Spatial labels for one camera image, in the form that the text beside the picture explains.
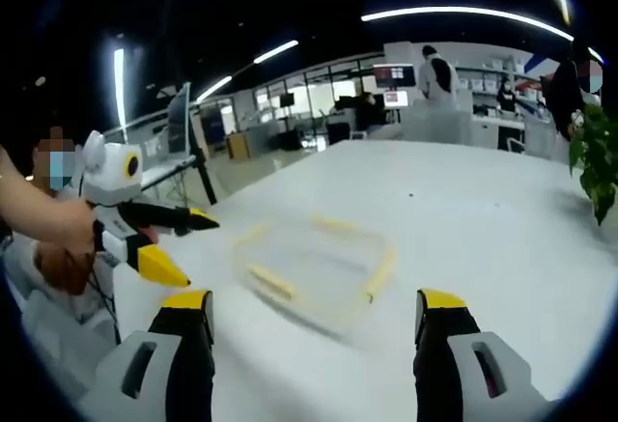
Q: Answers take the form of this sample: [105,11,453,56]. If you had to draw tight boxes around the red wall screen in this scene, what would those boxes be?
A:
[373,63,417,90]

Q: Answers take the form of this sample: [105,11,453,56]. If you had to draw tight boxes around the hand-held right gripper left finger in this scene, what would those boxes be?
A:
[91,288,217,422]

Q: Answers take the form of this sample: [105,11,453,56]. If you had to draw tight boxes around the person's left hand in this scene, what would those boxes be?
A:
[32,198,103,296]

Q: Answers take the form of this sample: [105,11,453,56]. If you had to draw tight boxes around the clear container with yellow buckles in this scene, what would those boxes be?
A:
[232,212,399,342]

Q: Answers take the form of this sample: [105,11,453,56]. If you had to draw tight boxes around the monitor on black stand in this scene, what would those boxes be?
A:
[165,81,219,207]

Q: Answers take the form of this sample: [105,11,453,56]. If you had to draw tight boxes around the ceiling light strip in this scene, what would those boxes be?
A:
[359,5,576,42]

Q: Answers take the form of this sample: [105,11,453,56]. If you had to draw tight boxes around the green potted plant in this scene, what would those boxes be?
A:
[567,101,618,226]

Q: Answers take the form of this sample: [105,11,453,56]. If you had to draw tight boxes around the dark cable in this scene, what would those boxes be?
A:
[88,267,123,347]

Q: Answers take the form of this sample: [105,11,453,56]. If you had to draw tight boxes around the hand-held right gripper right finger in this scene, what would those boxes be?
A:
[412,287,549,422]

